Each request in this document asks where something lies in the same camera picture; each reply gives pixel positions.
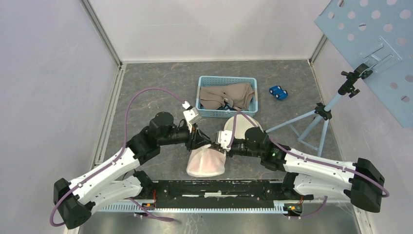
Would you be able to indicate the white cable tray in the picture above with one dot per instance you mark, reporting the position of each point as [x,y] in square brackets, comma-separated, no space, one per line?
[130,207]

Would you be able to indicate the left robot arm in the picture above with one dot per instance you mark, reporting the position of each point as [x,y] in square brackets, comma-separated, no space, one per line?
[75,200]

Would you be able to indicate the beige bra in basket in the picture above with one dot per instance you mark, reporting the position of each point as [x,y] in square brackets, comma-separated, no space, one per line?
[237,96]

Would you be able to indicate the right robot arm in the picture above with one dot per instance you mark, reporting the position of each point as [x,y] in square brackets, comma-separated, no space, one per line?
[360,181]

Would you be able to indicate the blue tripod stand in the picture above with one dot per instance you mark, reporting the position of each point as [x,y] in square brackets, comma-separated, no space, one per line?
[323,112]

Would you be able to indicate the blue toy car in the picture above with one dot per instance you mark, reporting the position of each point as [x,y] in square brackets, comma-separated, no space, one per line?
[278,92]

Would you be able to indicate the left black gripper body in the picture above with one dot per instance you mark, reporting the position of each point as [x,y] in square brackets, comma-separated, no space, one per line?
[186,135]

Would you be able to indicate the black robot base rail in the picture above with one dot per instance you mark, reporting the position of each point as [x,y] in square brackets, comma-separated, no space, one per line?
[209,194]

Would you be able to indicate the light blue plastic basket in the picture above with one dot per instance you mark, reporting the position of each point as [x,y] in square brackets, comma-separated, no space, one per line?
[208,81]

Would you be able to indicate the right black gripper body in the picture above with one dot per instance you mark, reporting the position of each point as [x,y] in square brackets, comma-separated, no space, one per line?
[239,148]

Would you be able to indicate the white mesh laundry bag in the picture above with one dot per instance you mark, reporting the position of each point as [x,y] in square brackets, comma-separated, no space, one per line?
[206,162]

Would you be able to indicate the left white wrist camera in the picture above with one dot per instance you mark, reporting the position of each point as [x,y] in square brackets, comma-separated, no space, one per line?
[191,113]

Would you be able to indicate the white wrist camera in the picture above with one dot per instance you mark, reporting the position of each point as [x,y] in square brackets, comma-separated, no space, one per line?
[224,139]
[191,113]

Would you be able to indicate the blue perforated panel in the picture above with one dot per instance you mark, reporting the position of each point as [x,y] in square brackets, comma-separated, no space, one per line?
[379,34]

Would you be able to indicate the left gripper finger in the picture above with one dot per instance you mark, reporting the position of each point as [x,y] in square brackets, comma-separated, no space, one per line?
[193,144]
[199,135]

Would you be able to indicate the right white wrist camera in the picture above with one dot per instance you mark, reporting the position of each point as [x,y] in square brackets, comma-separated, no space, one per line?
[224,139]

